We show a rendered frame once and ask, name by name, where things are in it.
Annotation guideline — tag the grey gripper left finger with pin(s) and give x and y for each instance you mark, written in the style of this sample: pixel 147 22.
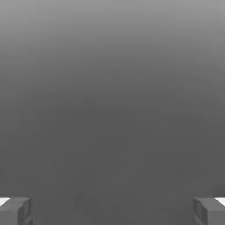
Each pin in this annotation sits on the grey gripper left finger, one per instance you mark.
pixel 12 211

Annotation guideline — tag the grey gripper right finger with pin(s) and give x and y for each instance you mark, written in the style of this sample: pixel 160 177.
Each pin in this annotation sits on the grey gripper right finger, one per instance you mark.
pixel 211 211

